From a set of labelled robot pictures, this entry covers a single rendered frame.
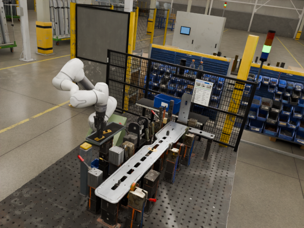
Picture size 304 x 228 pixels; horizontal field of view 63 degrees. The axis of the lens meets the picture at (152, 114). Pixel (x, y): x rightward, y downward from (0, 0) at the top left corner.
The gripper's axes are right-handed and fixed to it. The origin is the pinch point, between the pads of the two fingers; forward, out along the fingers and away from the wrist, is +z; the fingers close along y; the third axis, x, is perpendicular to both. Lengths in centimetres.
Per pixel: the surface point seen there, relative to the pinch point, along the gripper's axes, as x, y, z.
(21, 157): 27, -173, 120
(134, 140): 30.2, 12.4, 13.9
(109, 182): -18.7, 29.5, 20.0
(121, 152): 3.7, 20.1, 9.5
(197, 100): 140, 21, 0
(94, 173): -23.9, 19.8, 14.1
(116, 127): 22.6, -2.8, 4.1
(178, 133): 84, 29, 20
